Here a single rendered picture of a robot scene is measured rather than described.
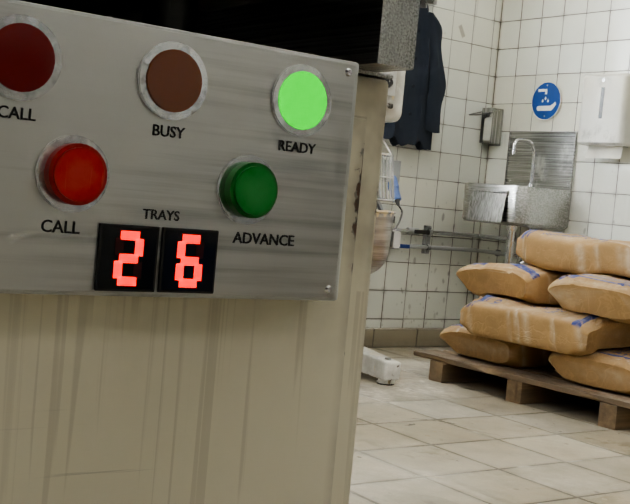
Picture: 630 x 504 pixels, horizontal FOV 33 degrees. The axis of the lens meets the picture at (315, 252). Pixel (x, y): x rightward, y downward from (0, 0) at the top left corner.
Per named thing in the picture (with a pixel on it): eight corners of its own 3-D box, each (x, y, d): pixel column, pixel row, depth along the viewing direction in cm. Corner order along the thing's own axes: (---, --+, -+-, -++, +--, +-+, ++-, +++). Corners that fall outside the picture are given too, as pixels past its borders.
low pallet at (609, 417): (411, 374, 482) (413, 350, 482) (529, 369, 532) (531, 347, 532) (639, 437, 388) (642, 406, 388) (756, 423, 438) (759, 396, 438)
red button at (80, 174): (35, 201, 52) (40, 139, 52) (93, 205, 54) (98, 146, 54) (47, 203, 51) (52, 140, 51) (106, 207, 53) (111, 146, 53)
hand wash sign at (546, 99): (560, 120, 554) (564, 81, 553) (558, 120, 554) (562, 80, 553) (531, 120, 571) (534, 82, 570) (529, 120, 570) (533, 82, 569)
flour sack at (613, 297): (634, 327, 396) (639, 282, 395) (541, 311, 427) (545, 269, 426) (731, 325, 443) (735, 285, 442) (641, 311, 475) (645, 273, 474)
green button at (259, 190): (214, 214, 58) (219, 159, 58) (261, 218, 60) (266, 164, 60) (229, 216, 57) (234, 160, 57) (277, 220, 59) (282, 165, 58)
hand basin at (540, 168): (619, 302, 520) (643, 76, 514) (566, 301, 497) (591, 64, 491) (475, 278, 599) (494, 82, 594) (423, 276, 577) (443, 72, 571)
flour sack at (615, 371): (633, 401, 398) (638, 361, 397) (542, 379, 430) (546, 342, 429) (733, 391, 444) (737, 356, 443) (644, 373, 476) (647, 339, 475)
